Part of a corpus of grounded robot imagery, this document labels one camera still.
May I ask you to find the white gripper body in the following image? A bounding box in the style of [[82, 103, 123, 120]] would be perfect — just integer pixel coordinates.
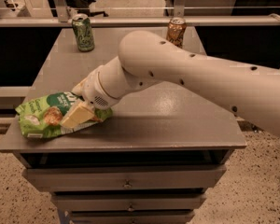
[[81, 66, 119, 110]]

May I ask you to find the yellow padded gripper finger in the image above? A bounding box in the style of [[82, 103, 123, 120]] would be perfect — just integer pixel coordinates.
[[72, 78, 87, 97], [60, 101, 94, 129]]

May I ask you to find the green rice chip bag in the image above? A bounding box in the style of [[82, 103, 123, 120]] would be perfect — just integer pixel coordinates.
[[16, 91, 113, 138]]

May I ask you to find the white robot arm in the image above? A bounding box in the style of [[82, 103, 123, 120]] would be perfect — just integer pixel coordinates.
[[72, 31, 280, 138]]

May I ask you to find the green soda can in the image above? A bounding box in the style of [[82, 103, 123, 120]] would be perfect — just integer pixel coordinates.
[[72, 13, 94, 51]]

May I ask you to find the top grey drawer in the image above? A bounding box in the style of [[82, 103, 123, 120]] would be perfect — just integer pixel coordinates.
[[22, 165, 226, 192]]

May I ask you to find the grey drawer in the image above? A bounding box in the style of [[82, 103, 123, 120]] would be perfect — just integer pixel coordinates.
[[51, 194, 206, 212], [22, 165, 226, 192], [70, 211, 194, 224]]

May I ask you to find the grey drawer cabinet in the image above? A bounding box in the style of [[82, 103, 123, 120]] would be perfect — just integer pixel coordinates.
[[0, 26, 247, 224]]

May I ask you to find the middle grey drawer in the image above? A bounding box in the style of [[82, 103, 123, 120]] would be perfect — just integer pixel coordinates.
[[51, 194, 206, 212]]

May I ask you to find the bottom grey drawer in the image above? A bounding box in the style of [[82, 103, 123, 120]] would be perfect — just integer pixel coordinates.
[[70, 211, 194, 224]]

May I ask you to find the gold soda can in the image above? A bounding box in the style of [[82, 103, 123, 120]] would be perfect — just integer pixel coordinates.
[[166, 17, 187, 48]]

